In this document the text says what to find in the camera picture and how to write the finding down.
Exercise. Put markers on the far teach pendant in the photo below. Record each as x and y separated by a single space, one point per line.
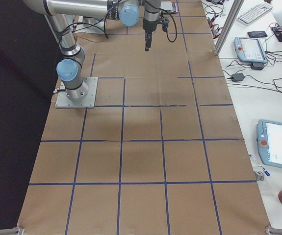
249 50

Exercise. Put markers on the brown paper table cover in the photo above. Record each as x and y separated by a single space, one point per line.
161 153

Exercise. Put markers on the small white box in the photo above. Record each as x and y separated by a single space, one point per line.
261 173

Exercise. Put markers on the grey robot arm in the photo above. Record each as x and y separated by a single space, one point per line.
150 9
56 12

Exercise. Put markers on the teach pendant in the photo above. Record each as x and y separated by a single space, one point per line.
249 50
269 141

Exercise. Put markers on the near teach pendant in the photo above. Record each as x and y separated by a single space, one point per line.
269 141

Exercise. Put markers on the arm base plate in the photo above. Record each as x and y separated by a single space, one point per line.
89 95
96 28

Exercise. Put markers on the white digital kitchen scale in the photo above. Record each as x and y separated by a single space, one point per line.
169 6

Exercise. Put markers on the white keyboard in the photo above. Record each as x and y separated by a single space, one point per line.
254 13

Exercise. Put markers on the aluminium frame post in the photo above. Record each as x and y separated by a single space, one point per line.
236 6

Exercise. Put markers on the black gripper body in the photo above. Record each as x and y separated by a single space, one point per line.
148 26

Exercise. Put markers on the black smartphone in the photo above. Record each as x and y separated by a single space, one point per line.
257 34

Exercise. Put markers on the black power adapter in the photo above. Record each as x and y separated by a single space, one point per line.
237 77

